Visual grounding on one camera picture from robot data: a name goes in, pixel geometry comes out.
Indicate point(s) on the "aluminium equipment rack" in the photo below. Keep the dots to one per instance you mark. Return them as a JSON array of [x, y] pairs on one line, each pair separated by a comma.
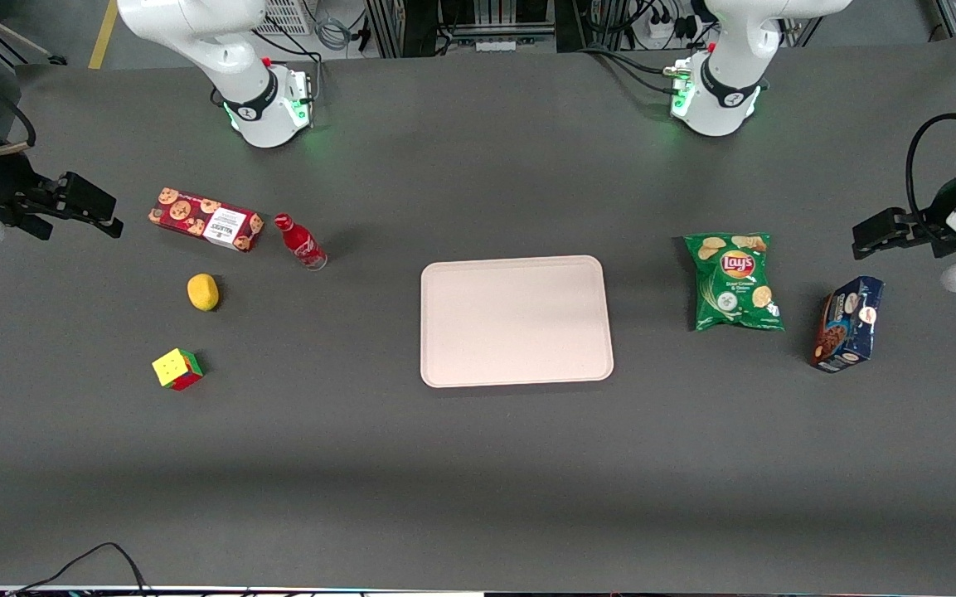
[[461, 21]]

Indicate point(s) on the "red cookie box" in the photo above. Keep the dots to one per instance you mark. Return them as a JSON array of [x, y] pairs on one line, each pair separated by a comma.
[[204, 219]]

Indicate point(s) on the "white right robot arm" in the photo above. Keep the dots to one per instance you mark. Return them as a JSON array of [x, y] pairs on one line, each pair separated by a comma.
[[220, 50]]

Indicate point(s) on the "beige plastic tray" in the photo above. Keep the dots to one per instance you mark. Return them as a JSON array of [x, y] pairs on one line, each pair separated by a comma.
[[516, 321]]

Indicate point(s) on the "green Lay's chips bag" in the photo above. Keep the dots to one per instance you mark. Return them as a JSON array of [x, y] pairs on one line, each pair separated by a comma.
[[735, 282]]

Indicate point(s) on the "blue chocolate cookie box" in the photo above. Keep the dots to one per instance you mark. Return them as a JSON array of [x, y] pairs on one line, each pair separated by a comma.
[[848, 323]]

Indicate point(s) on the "white vented box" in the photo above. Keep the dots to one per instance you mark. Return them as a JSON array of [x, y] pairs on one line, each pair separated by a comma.
[[287, 15]]

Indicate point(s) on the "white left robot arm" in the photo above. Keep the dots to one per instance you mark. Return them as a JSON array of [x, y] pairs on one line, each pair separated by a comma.
[[730, 75]]

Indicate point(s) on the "aluminium frame bar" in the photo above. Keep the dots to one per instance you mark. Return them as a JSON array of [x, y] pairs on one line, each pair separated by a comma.
[[5, 46]]

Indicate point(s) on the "red coke bottle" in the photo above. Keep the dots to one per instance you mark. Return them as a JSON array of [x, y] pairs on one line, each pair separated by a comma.
[[302, 242]]

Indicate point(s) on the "colourful puzzle cube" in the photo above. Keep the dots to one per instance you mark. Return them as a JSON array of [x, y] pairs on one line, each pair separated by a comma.
[[176, 368]]

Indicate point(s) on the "white power strip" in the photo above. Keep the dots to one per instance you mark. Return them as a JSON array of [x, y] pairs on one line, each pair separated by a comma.
[[670, 27]]

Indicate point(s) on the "yellow lemon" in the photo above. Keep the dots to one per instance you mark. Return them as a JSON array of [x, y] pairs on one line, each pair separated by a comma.
[[203, 292]]

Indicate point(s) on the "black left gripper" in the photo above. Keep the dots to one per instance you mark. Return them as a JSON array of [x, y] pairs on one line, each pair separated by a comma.
[[922, 227]]

